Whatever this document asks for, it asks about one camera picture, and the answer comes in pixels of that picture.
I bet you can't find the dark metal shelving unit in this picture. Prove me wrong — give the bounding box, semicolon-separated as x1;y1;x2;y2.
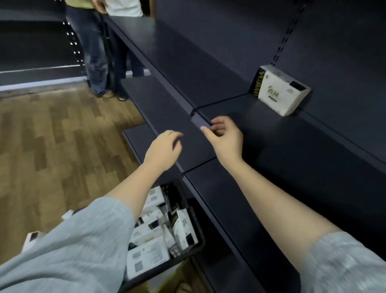
103;0;386;293

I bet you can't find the black plastic basket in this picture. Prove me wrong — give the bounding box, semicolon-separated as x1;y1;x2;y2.
119;180;206;293

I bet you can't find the person's grey sleeve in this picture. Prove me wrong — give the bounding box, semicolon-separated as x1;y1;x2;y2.
0;197;136;293
299;231;386;293

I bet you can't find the person's left forearm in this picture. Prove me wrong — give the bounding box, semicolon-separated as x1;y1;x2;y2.
104;161;172;218

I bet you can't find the cardboard box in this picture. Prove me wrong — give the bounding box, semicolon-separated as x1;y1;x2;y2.
146;259;193;293

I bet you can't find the slotted shelf upright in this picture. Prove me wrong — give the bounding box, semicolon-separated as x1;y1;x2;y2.
271;0;306;67

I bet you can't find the person's right hand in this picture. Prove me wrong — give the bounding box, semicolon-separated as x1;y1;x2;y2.
200;116;244;167

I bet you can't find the person's right grey sleeve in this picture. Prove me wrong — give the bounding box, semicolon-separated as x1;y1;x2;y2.
299;231;386;293

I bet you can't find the person's right forearm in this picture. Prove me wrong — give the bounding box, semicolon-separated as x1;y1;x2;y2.
217;158;343;260

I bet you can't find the pile of white tissue packs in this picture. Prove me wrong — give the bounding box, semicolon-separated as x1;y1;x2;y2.
125;185;199;281

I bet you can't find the dark background shelving unit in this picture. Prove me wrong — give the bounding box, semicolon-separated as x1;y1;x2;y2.
0;0;89;92

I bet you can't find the person's left grey sleeve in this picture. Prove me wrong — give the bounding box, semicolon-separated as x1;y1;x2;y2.
0;197;136;293

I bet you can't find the person's left hand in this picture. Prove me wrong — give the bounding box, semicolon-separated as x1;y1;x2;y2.
143;130;184;174

